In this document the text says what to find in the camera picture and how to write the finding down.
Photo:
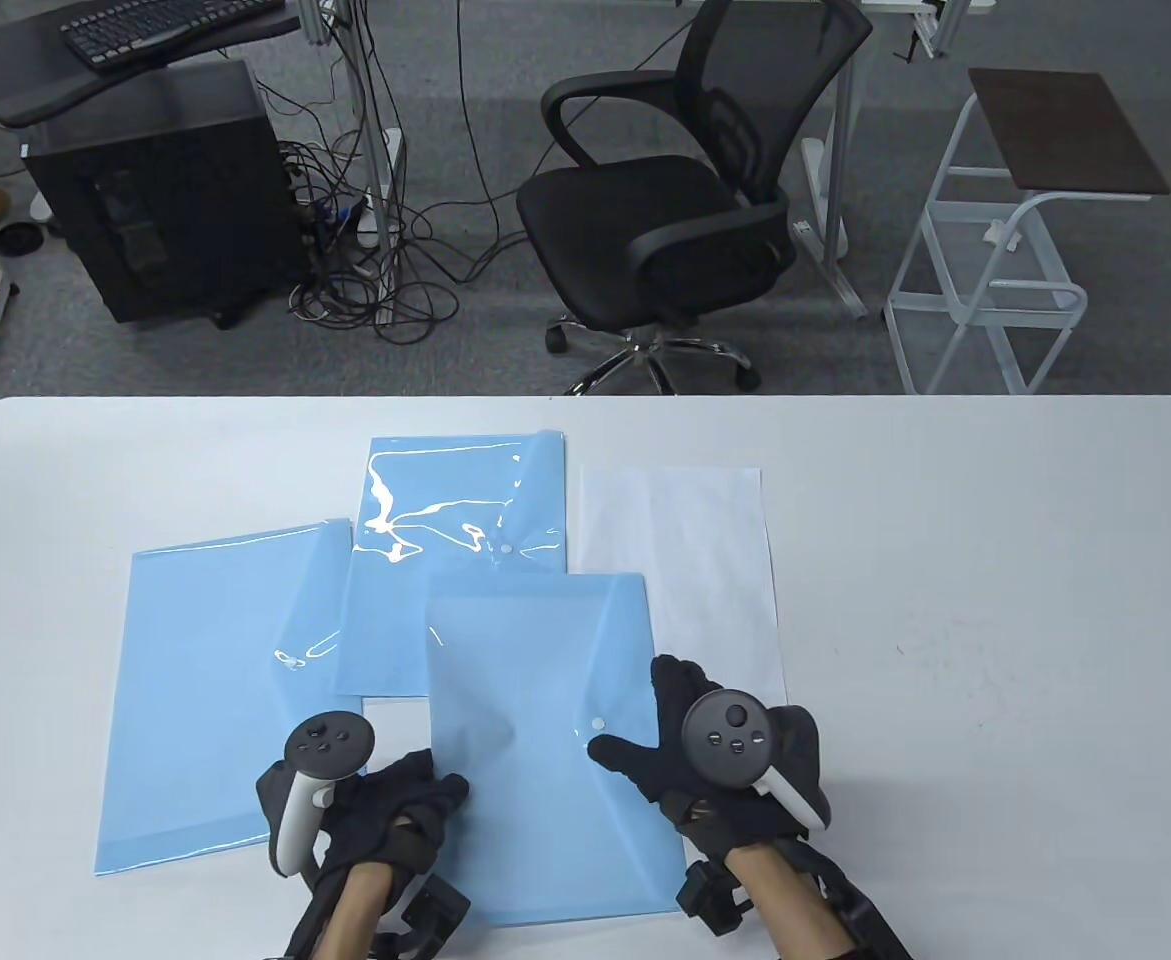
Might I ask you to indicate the person's right hand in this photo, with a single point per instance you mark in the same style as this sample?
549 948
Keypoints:
665 780

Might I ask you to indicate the person's left hand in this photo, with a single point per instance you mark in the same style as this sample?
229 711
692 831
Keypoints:
385 800

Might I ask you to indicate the blue plastic snap envelope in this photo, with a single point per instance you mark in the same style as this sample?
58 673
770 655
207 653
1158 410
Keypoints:
395 640
545 800
205 680

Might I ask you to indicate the white paper sheet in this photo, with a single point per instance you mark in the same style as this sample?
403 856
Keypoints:
705 560

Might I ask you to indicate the person's left forearm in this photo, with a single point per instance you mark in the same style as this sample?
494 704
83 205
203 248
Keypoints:
355 915

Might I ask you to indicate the white and black controller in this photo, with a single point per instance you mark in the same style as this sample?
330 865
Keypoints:
730 735
330 740

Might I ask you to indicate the black battery pack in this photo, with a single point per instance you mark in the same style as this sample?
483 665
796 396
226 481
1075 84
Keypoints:
870 925

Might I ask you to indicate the black mesh office chair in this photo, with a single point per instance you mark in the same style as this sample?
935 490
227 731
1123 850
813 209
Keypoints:
635 215

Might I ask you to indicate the black computer tower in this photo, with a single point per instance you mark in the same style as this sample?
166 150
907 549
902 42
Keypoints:
165 200

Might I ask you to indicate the small white object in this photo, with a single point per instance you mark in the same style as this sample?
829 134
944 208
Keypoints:
1000 235

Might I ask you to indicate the grey metal desk leg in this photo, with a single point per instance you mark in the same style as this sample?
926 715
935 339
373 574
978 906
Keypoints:
370 150

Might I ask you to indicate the white power strip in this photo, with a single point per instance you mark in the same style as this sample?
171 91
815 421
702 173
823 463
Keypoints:
395 148

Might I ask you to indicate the black round lid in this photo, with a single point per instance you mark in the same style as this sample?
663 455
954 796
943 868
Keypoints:
20 240

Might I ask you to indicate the white cart with brown top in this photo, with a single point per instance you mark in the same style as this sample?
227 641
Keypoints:
1065 130

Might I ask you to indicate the black keyboard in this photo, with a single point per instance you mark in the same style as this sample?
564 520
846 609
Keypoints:
145 25

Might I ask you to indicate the black keyboard desk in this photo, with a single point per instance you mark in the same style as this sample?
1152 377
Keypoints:
5 80

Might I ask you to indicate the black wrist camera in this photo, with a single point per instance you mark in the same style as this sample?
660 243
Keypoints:
710 900
435 910

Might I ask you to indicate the white desk frame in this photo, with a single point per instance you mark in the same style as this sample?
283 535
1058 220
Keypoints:
838 150

